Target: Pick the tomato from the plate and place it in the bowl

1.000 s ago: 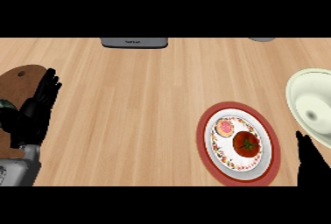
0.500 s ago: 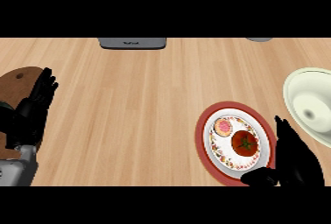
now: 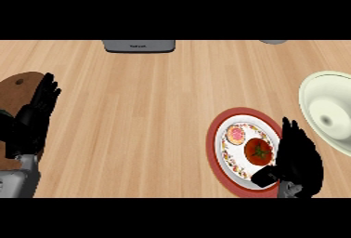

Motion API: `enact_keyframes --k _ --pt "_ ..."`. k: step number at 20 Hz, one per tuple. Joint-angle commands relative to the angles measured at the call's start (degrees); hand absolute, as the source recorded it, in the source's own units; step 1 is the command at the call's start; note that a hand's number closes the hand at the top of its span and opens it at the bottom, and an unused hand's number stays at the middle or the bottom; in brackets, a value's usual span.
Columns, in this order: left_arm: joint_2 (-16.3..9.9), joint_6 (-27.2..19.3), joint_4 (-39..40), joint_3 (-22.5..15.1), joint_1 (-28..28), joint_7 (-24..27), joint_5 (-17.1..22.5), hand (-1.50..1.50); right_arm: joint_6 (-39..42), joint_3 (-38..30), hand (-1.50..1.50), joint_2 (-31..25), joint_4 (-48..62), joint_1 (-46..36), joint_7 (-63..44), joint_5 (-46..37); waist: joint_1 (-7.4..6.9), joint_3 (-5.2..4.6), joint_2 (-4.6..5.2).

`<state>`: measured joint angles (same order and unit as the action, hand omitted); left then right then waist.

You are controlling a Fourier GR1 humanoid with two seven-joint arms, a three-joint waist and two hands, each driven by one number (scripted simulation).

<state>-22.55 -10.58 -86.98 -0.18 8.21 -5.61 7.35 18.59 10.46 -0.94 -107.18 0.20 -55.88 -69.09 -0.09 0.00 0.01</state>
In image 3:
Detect brown wooden cutting board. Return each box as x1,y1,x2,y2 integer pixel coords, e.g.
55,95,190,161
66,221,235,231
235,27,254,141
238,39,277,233
0,71,47,171

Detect pale green bowl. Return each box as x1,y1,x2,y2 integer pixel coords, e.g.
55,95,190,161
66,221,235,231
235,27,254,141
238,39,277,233
297,70,351,158

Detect white floral plate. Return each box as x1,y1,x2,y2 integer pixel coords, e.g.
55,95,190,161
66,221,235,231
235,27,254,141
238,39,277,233
213,114,283,191

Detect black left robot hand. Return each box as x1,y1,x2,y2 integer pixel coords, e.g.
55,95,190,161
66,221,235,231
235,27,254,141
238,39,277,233
0,72,63,160

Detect grey appliance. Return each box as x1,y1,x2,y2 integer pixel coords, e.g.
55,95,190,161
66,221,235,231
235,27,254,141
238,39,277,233
100,40,176,54

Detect red tomato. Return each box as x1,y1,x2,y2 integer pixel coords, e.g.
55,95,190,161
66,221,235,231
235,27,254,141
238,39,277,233
243,138,274,166

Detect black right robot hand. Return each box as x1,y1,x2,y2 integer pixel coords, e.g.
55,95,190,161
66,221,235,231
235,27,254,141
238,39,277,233
249,116,324,199

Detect red round placemat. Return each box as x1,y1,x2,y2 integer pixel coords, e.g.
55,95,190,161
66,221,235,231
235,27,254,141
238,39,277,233
204,107,284,199

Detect grey round object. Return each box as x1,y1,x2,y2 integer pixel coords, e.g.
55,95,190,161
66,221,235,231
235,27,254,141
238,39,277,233
257,40,288,46

